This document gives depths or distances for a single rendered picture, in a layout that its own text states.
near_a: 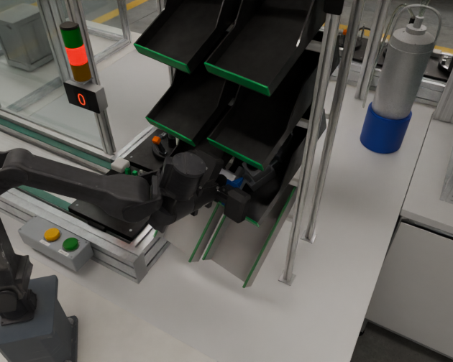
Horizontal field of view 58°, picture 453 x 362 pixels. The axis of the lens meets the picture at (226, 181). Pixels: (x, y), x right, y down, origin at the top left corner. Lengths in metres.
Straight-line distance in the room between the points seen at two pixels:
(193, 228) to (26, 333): 0.44
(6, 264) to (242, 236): 0.52
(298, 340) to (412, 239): 0.63
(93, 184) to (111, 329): 0.55
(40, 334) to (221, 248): 0.44
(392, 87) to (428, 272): 0.67
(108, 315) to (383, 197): 0.95
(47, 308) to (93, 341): 0.21
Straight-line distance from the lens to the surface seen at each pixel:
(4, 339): 0.99
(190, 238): 1.09
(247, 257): 1.03
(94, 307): 1.21
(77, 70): 1.26
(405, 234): 1.56
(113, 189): 0.69
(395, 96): 1.55
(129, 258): 1.14
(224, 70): 0.70
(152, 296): 1.18
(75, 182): 0.68
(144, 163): 1.39
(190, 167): 0.66
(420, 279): 1.72
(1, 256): 0.84
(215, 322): 1.13
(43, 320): 0.98
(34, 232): 1.29
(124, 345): 1.13
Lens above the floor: 1.86
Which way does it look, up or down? 43 degrees down
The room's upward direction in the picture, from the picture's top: straight up
